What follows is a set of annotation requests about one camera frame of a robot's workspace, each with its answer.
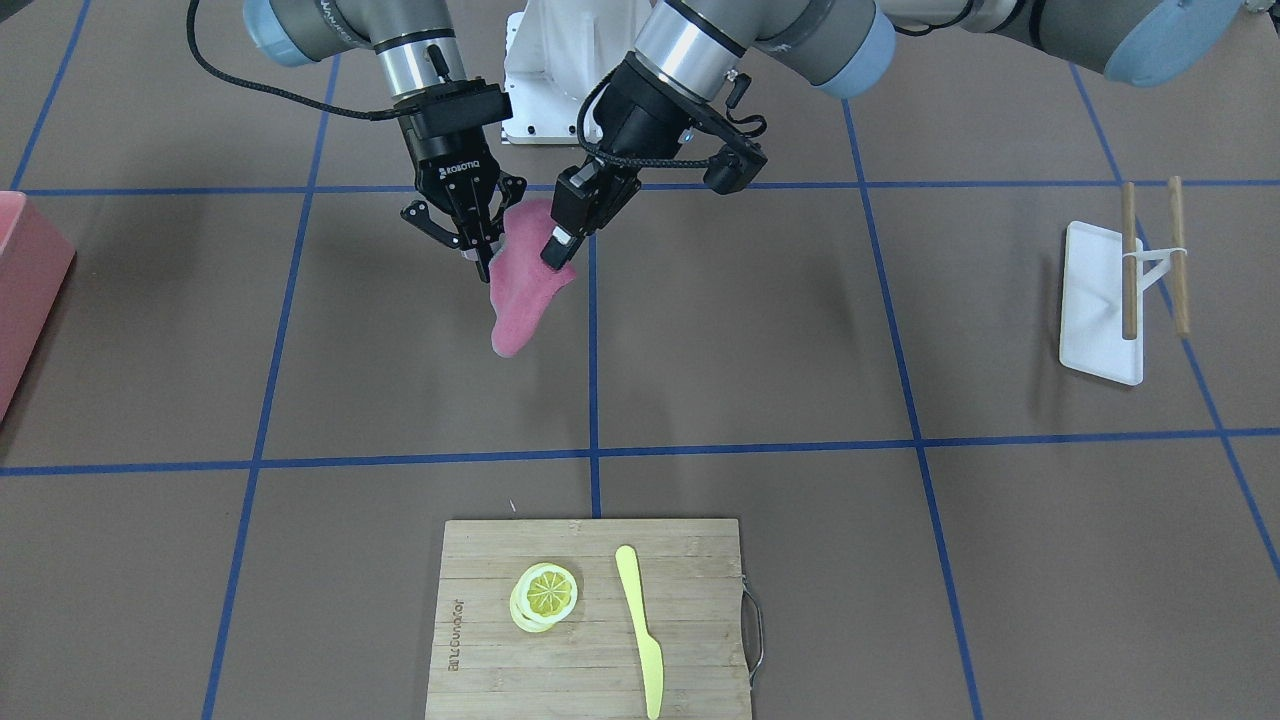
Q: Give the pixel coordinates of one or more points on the pink plastic bin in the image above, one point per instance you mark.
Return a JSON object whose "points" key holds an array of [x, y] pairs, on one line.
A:
{"points": [[35, 259]]}

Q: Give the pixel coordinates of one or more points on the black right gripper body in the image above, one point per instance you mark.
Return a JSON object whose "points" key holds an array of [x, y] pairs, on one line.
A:
{"points": [[449, 172]]}

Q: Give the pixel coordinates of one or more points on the wooden cutting board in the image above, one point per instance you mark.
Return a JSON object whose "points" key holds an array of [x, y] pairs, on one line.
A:
{"points": [[586, 665]]}

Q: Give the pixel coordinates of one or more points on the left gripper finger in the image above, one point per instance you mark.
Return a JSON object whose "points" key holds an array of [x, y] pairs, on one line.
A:
{"points": [[560, 248]]}

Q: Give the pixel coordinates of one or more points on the white rack tray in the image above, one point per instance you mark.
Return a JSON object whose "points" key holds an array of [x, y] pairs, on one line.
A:
{"points": [[1091, 311]]}

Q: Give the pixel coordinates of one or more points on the pink grey-edged cloth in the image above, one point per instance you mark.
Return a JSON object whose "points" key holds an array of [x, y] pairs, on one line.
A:
{"points": [[522, 286]]}

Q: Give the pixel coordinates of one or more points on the wooden rack rod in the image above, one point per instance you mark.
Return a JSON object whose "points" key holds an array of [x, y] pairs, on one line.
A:
{"points": [[1130, 262], [1178, 276]]}

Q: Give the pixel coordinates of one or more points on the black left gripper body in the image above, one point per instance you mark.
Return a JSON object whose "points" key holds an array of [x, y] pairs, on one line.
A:
{"points": [[640, 112]]}

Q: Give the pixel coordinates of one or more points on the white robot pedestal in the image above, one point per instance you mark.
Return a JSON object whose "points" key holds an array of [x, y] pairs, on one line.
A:
{"points": [[556, 53]]}

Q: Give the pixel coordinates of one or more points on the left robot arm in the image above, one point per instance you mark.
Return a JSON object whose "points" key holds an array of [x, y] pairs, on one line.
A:
{"points": [[844, 47]]}

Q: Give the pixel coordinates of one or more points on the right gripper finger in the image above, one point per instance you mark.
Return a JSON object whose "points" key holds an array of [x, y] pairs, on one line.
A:
{"points": [[504, 220], [482, 254]]}

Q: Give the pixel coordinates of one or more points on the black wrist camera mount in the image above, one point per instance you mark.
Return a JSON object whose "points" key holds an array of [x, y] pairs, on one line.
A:
{"points": [[740, 159]]}

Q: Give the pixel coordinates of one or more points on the yellow plastic knife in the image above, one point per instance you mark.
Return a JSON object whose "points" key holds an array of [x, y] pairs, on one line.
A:
{"points": [[650, 653]]}

